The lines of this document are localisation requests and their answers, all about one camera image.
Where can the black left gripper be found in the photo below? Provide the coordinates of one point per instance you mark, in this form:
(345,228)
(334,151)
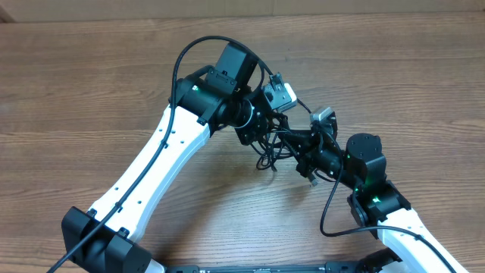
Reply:
(261,124)

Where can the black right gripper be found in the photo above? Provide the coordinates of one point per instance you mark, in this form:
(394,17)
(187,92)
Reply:
(307,144)

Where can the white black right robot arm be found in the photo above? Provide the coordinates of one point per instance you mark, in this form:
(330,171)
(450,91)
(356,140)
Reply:
(376,204)

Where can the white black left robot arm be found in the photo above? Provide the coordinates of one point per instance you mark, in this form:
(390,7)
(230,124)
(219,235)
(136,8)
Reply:
(239,91)

